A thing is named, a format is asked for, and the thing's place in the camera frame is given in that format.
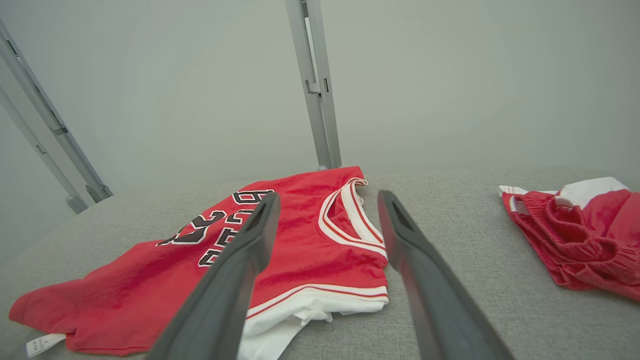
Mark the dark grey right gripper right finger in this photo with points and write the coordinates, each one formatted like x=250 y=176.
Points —
x=445 y=320

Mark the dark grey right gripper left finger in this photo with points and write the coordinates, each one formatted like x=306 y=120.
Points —
x=220 y=310

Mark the red basketball jersey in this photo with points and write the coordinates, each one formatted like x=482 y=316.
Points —
x=325 y=265

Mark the red shorts with white stripe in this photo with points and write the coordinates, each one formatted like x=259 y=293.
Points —
x=590 y=250

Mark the grey metal frame post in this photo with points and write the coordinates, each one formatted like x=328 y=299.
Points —
x=75 y=160
x=327 y=140

